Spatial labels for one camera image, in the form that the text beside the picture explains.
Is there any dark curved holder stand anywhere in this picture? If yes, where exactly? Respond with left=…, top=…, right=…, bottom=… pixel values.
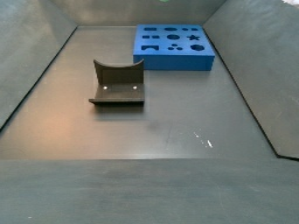
left=88, top=60, right=145, bottom=105

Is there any blue shape sorting block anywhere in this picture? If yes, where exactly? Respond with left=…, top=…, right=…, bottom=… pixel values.
left=133, top=24, right=215, bottom=71

